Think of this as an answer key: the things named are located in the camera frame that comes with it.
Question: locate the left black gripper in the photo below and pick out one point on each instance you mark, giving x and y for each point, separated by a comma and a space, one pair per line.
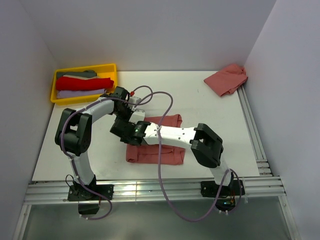
129, 109

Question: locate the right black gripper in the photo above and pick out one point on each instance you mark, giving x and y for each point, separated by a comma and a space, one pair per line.
124, 140

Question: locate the salmon pink t-shirt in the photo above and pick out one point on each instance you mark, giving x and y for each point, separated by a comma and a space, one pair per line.
149, 154
227, 80

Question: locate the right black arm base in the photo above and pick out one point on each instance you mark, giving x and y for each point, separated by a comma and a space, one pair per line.
227, 196

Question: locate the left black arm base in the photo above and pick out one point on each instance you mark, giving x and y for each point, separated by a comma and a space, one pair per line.
88, 202

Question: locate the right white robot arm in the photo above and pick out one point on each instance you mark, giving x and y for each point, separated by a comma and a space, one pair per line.
205, 144

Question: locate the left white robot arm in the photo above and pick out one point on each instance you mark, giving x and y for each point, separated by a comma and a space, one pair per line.
74, 132

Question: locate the yellow plastic tray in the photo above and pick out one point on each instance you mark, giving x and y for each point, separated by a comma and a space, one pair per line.
102, 70

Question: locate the rolled grey t-shirt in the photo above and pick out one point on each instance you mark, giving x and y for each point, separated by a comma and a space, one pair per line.
86, 73

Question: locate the rolled beige t-shirt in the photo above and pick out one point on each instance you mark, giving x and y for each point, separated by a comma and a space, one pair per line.
80, 77

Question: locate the rolled lilac t-shirt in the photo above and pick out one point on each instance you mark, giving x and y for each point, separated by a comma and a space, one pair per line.
63, 94

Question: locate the rolled red t-shirt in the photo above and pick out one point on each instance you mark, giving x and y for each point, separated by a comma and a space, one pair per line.
68, 83

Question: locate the folded salmon pink t-shirt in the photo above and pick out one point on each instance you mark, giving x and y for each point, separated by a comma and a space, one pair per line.
227, 80

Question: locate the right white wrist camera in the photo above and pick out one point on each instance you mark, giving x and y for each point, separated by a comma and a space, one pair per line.
137, 115

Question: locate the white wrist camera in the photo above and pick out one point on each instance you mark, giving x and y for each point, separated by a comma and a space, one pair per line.
137, 115
134, 100

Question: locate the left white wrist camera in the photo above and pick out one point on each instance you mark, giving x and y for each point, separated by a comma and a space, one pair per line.
134, 100

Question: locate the aluminium rail frame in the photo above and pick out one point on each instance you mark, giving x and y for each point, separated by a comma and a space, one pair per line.
266, 185

